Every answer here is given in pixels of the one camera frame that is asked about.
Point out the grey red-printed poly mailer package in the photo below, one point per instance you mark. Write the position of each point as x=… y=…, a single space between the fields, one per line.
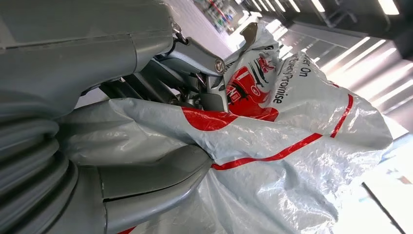
x=274 y=177

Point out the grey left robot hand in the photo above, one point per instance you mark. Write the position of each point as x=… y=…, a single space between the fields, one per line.
x=80 y=48

